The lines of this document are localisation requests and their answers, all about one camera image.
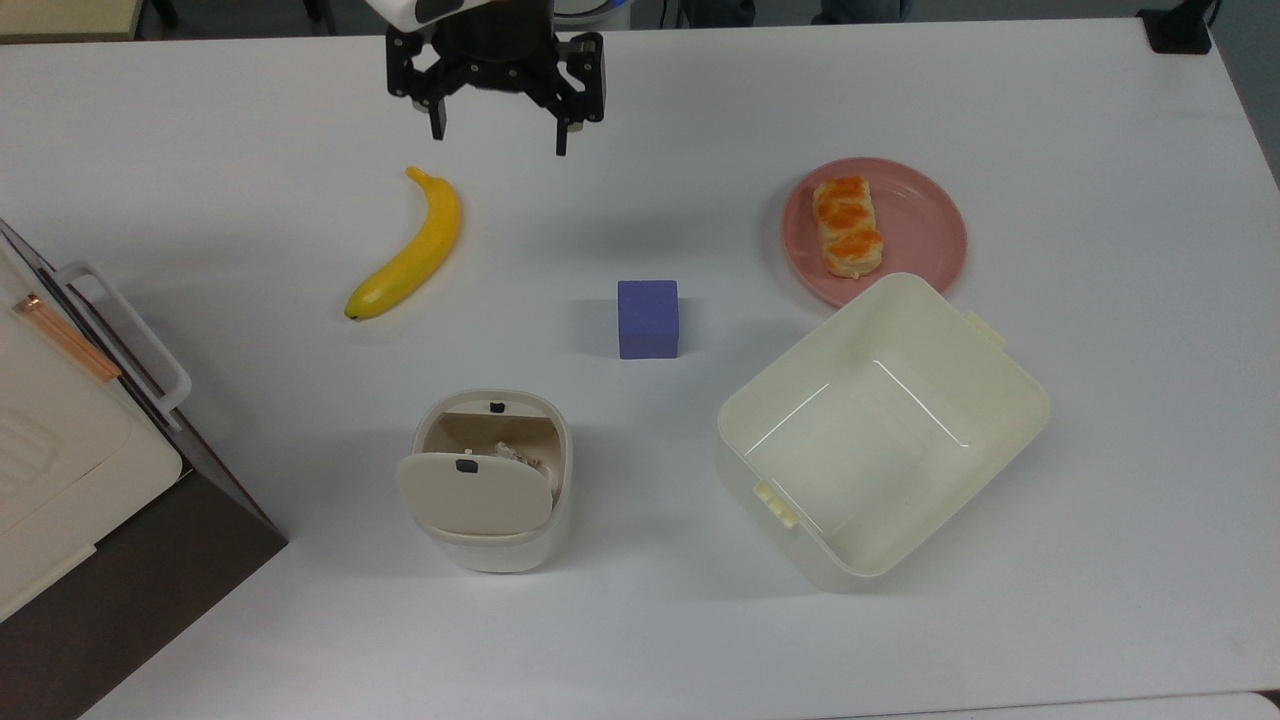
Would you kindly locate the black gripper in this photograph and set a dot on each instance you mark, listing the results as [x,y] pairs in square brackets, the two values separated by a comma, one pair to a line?
[495,55]

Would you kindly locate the cream trash can with lid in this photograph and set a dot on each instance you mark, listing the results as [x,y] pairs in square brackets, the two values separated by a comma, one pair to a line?
[480,500]

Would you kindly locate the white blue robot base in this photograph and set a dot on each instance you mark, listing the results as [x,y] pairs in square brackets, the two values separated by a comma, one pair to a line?
[595,12]

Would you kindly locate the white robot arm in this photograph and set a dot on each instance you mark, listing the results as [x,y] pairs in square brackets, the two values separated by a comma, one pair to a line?
[400,10]

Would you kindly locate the yellow banana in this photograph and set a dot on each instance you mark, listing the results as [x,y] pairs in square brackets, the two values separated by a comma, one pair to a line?
[420,255]

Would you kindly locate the purple cube block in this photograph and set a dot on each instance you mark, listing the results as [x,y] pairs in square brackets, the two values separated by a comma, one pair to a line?
[648,320]

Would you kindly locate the crumpled white paper ball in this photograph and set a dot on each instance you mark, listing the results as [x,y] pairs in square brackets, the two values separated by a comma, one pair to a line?
[520,455]

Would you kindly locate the dark blue trouser leg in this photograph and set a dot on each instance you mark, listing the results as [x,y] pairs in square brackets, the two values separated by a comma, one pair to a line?
[865,8]

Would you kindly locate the glazed bread loaf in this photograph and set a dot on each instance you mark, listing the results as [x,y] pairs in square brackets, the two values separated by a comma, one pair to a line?
[848,225]

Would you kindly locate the yellow side table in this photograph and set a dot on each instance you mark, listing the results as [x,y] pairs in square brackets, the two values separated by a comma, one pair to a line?
[60,15]

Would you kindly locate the pink round plate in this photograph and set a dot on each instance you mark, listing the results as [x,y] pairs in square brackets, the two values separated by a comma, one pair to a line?
[920,230]

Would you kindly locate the white square plastic container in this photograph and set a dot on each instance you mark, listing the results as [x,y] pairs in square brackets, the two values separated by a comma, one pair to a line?
[860,450]

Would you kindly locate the cream toy fridge appliance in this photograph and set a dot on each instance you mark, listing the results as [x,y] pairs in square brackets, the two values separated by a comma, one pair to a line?
[60,470]

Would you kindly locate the dark brown storage crate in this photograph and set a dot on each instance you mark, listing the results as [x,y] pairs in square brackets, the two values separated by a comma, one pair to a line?
[150,600]

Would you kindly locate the black stand base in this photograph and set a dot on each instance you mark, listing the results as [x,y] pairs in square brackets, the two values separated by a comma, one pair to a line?
[1178,25]

